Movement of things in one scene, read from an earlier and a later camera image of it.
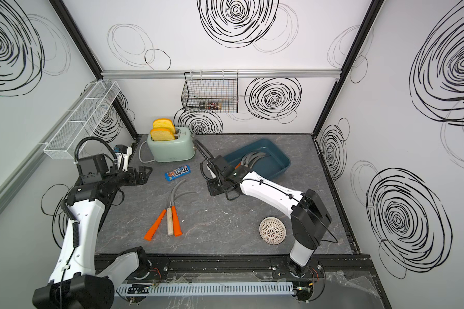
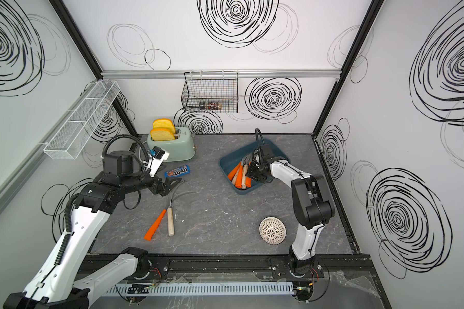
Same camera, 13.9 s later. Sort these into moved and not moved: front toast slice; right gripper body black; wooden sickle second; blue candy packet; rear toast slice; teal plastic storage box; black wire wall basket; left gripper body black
Moved: left gripper body black; right gripper body black
Not moved: wooden sickle second; blue candy packet; black wire wall basket; teal plastic storage box; rear toast slice; front toast slice
